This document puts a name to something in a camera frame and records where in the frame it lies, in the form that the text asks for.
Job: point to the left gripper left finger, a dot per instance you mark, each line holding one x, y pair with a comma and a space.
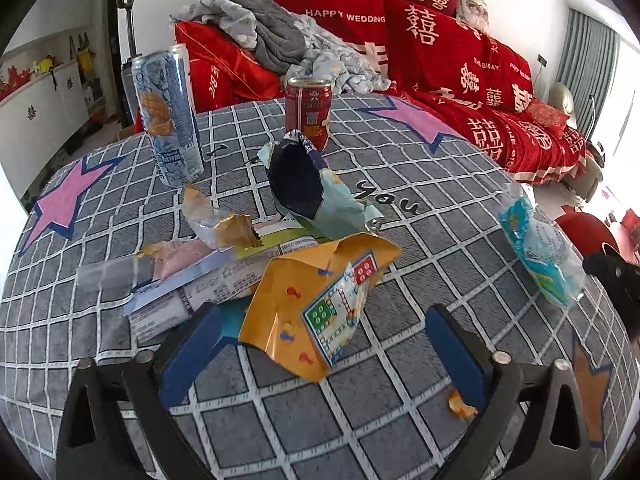
94, 443

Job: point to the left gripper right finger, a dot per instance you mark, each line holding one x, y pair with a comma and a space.
553, 441

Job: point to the pink snack wrapper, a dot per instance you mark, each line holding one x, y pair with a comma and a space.
153, 263

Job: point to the orange board game wrapper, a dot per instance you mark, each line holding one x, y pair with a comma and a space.
308, 304

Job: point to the red plastic stool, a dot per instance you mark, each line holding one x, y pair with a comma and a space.
587, 233

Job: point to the clear teal plastic bag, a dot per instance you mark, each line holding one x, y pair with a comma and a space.
545, 251

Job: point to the beige armchair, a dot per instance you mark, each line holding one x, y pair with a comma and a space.
584, 177

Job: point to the grey checked star tablecloth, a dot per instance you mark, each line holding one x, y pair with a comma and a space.
388, 307

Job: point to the small red cushion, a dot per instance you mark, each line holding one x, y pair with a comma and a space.
547, 116

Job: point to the white printed flat package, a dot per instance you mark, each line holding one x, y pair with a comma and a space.
216, 278

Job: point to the teal curtain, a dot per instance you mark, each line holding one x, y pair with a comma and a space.
588, 63

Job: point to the torn golden wrapper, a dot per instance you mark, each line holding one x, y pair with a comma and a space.
217, 228

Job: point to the red wedding sofa cover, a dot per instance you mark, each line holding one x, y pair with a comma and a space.
475, 86

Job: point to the white plush doll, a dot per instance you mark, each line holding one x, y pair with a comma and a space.
474, 13

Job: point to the tall blue drink can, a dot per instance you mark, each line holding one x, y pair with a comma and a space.
165, 98

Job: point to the red soda can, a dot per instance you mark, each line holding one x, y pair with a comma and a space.
307, 108

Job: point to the grey blanket pile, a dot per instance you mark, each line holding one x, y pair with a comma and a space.
288, 44

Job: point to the white wall cabinet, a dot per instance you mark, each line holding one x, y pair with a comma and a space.
63, 82

